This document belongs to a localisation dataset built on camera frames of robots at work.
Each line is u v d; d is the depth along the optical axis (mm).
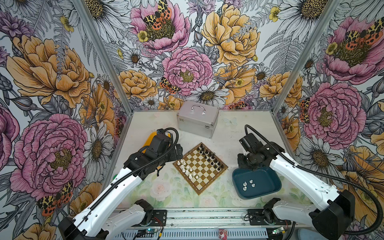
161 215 751
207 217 761
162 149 549
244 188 830
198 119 982
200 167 897
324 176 430
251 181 851
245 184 832
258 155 548
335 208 382
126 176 443
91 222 383
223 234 662
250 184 848
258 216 733
